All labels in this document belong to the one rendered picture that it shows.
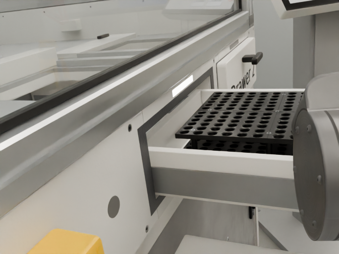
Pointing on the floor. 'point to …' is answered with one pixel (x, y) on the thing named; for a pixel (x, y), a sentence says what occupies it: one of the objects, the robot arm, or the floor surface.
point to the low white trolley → (221, 247)
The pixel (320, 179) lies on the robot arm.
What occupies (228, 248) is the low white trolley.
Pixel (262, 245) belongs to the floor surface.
